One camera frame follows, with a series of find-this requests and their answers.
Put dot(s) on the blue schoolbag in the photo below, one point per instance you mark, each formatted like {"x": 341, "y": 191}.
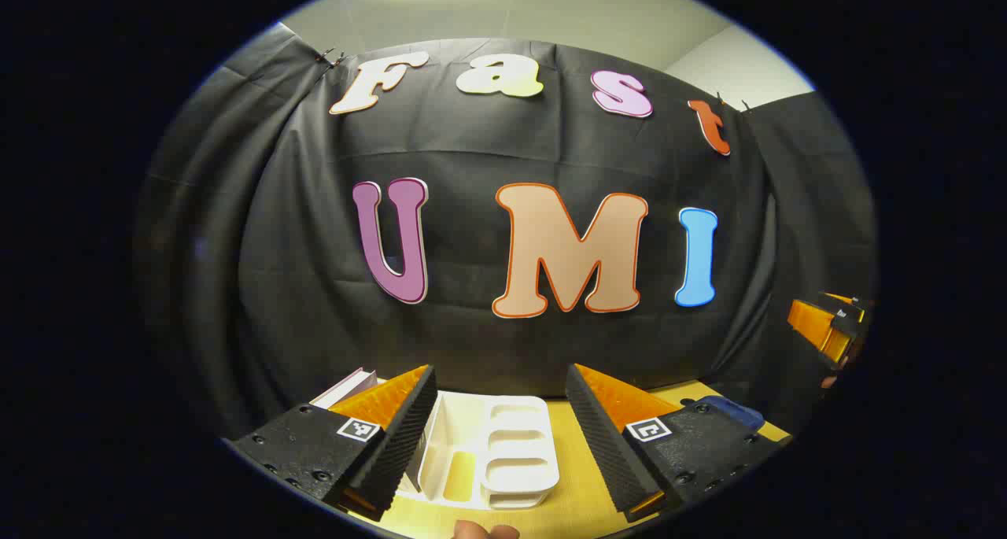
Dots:
{"x": 735, "y": 411}

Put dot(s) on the white plastic bookshelf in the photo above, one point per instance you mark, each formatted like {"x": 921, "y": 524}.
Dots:
{"x": 515, "y": 476}

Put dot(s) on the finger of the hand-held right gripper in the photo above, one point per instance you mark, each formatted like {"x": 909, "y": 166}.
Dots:
{"x": 850, "y": 304}
{"x": 810, "y": 326}

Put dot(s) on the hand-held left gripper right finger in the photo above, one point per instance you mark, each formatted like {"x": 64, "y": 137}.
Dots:
{"x": 598, "y": 437}

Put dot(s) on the black binder clip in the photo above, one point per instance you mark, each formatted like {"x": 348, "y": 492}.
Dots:
{"x": 329, "y": 56}
{"x": 743, "y": 106}

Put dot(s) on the black backdrop cloth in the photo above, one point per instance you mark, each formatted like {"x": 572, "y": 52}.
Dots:
{"x": 299, "y": 232}

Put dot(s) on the book with pink cover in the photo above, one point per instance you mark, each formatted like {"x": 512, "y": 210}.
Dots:
{"x": 350, "y": 385}

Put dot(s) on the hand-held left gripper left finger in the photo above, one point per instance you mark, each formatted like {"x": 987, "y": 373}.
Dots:
{"x": 405, "y": 437}

